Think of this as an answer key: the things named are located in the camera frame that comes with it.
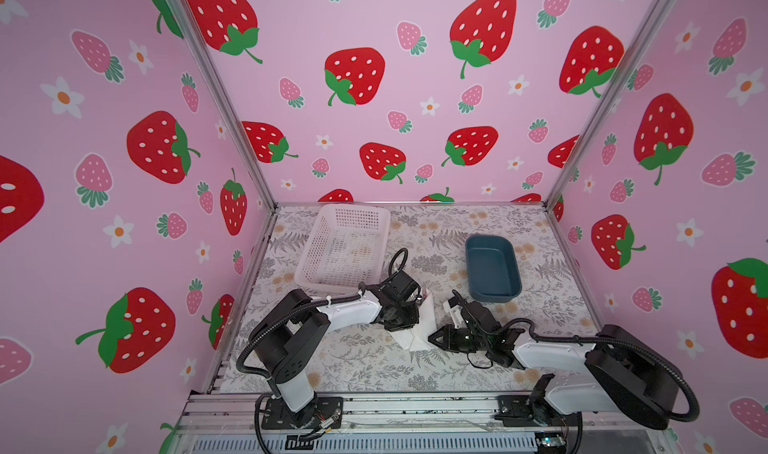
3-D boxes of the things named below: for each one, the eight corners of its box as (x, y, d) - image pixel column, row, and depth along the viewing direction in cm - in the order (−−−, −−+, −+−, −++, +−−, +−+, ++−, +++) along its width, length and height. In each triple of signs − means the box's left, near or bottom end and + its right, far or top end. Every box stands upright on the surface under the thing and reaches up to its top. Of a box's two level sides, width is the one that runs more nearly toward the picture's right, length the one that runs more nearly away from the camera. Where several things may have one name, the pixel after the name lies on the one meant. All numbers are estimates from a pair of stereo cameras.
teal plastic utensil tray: (470, 304, 96) (475, 294, 90) (460, 246, 111) (463, 235, 105) (521, 304, 96) (528, 294, 90) (504, 246, 111) (509, 235, 105)
